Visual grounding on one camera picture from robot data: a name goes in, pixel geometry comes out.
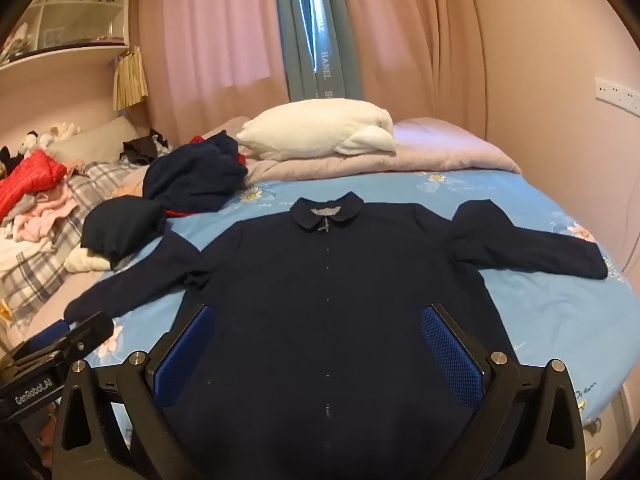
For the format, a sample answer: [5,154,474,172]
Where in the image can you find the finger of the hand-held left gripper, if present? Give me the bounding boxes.
[0,311,116,376]

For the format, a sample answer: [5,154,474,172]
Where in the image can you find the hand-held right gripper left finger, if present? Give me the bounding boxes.
[52,304,216,480]

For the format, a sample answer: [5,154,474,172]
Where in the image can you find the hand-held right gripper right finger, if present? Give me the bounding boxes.
[421,303,586,480]

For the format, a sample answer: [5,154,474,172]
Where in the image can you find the navy collared shirt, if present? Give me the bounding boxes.
[64,196,608,480]

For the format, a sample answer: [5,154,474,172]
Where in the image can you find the pink clothes pile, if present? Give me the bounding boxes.
[0,182,78,245]

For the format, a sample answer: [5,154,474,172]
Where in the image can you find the pink bed sheet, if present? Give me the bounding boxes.
[20,255,126,346]

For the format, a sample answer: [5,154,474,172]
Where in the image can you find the grey plaid blanket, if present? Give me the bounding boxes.
[0,160,151,328]

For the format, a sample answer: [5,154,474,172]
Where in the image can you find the white folded cloth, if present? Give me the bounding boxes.
[64,247,113,274]

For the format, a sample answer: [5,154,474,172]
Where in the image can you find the blue floral bed sheet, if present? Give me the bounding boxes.
[80,169,628,480]

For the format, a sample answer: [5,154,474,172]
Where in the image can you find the folded navy garment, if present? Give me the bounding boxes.
[81,197,168,270]

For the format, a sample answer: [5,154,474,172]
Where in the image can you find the red puffer jacket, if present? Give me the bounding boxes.
[0,150,68,216]

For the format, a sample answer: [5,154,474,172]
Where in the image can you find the crumpled navy garment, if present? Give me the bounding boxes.
[142,130,249,216]

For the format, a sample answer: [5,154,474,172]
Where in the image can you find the beige pillow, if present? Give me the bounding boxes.
[47,116,146,166]

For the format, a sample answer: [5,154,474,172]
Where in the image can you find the lilac quilt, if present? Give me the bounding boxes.
[120,116,522,197]

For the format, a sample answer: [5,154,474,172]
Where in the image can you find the cream plush toy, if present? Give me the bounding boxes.
[40,121,82,146]

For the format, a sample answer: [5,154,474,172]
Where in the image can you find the dark brown garment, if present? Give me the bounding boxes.
[121,129,172,166]

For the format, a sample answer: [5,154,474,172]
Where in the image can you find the white plush pillow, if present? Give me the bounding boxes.
[235,98,398,161]

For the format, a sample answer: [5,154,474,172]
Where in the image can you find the straw fringe hanging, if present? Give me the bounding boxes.
[112,46,150,112]

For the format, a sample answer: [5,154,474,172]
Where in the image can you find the pink curtain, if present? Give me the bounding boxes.
[137,0,292,142]
[335,0,488,138]

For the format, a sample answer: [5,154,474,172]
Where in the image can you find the grey-blue curtain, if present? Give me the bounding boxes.
[272,0,364,103]

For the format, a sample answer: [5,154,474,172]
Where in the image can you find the white wall shelf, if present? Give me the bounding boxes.
[0,0,133,72]

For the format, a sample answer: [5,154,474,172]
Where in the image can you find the white wall socket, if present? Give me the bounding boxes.
[595,77,640,117]

